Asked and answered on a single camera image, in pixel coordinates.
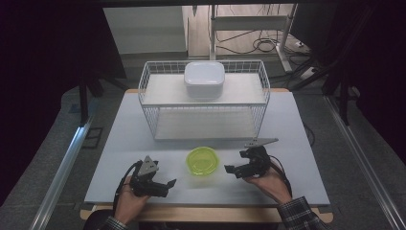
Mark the metal floor rail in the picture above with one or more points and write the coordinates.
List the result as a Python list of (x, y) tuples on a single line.
[(62, 172), (367, 166)]

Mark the grey cabinet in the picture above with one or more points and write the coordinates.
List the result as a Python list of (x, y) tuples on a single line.
[(145, 30)]

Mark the black stand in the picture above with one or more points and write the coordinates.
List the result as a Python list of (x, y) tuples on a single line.
[(84, 99), (344, 102)]

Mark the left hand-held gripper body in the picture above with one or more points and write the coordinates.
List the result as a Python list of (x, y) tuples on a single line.
[(148, 187)]

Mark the white desk frame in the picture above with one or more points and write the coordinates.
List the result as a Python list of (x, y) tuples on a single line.
[(249, 23)]

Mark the wooden table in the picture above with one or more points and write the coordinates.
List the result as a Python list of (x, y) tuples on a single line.
[(207, 214)]

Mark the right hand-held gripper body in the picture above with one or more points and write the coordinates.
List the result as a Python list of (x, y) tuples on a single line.
[(260, 163)]

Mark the white square lidded container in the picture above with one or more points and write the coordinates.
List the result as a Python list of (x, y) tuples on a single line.
[(204, 78)]

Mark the round container with green lid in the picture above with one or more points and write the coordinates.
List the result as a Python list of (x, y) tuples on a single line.
[(202, 160)]

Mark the white power strip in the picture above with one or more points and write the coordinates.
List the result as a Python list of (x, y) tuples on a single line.
[(308, 73)]

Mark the person's right hand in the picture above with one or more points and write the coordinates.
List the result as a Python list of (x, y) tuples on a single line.
[(273, 187)]

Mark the person's left hand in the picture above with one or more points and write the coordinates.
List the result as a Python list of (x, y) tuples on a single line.
[(129, 206)]

